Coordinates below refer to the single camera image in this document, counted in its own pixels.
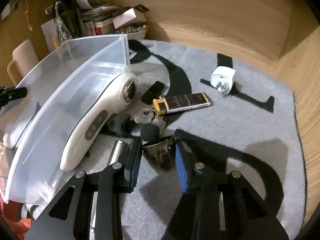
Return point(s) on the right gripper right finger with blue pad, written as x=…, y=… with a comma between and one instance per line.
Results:
x=215, y=205

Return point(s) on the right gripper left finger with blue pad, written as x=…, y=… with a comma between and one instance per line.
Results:
x=68, y=215

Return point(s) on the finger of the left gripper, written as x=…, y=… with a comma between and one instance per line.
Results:
x=8, y=94

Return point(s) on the clear plastic storage bin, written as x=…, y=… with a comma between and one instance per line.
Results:
x=35, y=129

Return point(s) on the silver telescopic selfie stick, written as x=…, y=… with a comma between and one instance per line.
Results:
x=118, y=149

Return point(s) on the white handheld massager device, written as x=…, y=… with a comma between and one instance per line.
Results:
x=114, y=98

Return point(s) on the black gold perfume tube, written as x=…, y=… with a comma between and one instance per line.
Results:
x=174, y=104

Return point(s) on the white power adapter plug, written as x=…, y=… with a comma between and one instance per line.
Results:
x=222, y=79

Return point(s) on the white paper note sheet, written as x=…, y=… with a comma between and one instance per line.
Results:
x=50, y=35

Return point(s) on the dark wine bottle elephant label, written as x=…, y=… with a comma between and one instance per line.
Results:
x=67, y=10

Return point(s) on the stack of books and papers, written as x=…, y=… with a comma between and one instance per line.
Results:
x=93, y=11

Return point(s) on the white bowl of trinkets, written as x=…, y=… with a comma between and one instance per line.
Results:
x=133, y=32

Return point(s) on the small white card box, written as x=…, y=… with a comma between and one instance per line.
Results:
x=129, y=17

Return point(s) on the pink mug with handle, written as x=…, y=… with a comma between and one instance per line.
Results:
x=24, y=59

